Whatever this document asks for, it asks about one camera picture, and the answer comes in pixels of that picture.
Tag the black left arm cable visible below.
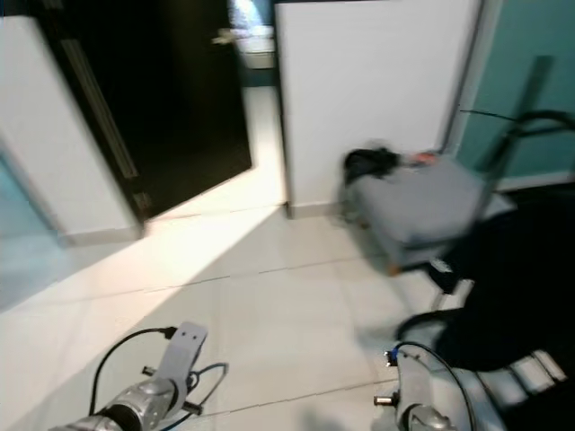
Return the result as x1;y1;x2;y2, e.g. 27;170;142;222
92;325;179;416

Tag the black door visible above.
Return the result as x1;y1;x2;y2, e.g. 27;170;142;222
40;0;252;221

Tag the black clothes rack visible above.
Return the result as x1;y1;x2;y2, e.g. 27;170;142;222
395;54;575;400

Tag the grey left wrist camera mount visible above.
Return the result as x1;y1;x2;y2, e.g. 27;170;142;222
157;321;208;389

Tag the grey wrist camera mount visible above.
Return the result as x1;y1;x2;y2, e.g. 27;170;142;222
157;321;208;389
395;346;438;414

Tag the metal door handle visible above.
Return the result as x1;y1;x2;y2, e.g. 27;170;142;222
212;27;239;46

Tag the black bag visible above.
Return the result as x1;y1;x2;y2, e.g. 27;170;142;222
343;145;401;180

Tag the grey upholstered ottoman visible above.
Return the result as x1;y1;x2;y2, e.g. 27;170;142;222
341;157;518;270

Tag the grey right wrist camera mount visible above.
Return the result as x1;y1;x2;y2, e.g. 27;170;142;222
395;346;438;414

